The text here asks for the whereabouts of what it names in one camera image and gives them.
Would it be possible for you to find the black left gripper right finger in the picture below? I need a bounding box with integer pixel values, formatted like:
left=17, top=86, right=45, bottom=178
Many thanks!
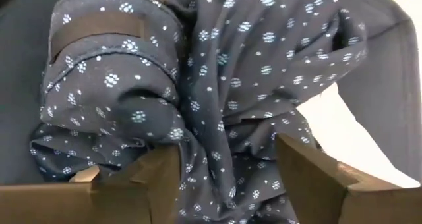
left=275, top=133, right=422, bottom=224

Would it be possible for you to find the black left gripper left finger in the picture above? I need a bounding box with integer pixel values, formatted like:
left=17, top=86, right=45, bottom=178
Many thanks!
left=0, top=144, right=181, bottom=224

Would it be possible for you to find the navy dotted cloth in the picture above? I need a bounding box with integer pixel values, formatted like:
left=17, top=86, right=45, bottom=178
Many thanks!
left=29, top=0, right=369, bottom=224

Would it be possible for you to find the blue plastic bin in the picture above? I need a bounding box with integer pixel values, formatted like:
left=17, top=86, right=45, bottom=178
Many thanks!
left=0, top=0, right=422, bottom=189

